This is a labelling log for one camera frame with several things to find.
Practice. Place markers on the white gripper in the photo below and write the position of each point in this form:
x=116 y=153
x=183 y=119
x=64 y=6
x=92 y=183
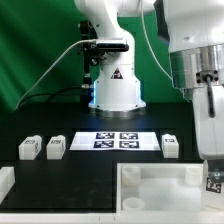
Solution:
x=209 y=130

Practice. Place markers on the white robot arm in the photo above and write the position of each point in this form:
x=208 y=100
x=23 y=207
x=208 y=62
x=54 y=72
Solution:
x=194 y=30

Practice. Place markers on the white front obstacle bar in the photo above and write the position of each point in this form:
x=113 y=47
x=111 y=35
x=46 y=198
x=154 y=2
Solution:
x=110 y=219

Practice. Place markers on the white obstacle bar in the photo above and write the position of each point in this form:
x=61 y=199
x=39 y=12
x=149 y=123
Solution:
x=110 y=219
x=7 y=180

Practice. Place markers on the white sheet with tags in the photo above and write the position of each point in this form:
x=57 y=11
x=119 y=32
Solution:
x=111 y=140

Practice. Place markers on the white obstacle bar left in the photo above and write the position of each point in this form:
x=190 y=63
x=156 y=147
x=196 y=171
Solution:
x=7 y=180

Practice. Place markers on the black camera on mount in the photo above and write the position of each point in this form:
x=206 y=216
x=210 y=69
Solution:
x=105 y=51

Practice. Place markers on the black camera stand pole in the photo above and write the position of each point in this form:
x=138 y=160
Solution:
x=85 y=29

